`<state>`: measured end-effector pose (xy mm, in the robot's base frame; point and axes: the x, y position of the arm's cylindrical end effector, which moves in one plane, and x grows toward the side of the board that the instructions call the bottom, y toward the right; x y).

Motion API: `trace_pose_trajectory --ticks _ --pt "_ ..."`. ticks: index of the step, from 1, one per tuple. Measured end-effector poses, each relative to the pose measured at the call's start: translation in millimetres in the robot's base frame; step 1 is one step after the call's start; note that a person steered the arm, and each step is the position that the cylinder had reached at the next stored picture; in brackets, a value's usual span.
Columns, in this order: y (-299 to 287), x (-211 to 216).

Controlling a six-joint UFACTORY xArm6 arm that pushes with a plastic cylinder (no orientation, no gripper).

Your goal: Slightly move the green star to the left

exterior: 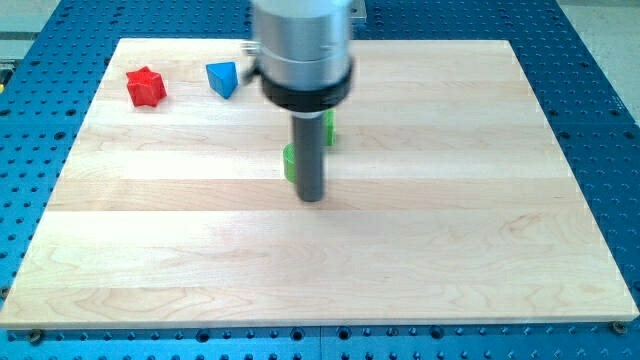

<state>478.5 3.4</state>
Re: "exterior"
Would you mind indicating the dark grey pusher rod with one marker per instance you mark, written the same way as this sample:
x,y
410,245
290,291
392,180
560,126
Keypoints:
x,y
308,133

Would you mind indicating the green star block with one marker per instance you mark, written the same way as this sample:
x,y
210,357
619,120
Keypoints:
x,y
329,126

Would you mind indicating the red star block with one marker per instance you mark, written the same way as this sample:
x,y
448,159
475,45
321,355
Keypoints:
x,y
145,87

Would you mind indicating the green cylinder block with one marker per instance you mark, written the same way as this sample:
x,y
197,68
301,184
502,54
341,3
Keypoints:
x,y
289,167

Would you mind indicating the blue triangle block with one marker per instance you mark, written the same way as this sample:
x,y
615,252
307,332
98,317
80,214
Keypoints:
x,y
222,78

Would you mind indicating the light wooden board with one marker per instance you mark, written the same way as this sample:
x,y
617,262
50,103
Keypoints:
x,y
448,201

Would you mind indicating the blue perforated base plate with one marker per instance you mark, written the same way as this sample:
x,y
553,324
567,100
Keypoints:
x,y
50,92

